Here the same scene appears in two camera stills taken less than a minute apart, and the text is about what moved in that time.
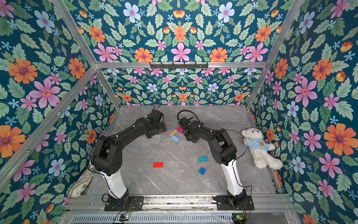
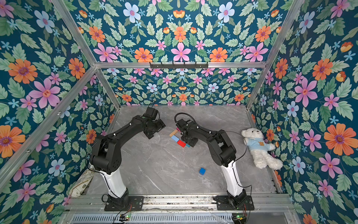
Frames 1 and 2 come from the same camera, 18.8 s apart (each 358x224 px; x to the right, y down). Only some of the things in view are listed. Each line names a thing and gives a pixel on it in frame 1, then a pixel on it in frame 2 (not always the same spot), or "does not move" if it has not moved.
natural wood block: [173, 133] does not move
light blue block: [175, 138] does not move
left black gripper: [162, 129] does not move
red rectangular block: [158, 165] → [181, 143]
